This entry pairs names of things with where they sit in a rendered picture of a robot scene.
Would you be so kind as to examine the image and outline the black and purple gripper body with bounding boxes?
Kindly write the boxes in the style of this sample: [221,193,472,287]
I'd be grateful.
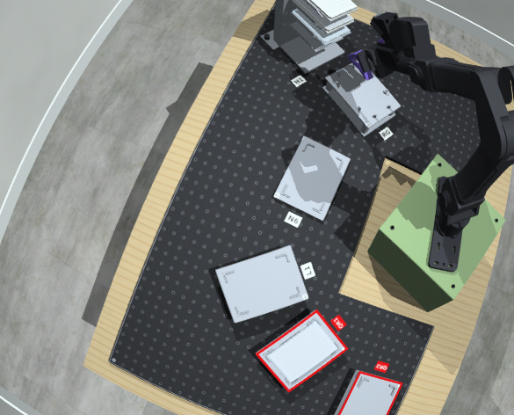
[357,42,406,78]

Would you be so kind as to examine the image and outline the black perforated breadboard table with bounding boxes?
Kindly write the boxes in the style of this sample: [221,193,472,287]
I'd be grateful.
[108,2,481,415]

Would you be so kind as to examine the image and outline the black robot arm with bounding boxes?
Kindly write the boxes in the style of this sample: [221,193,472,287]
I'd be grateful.
[370,12,514,273]

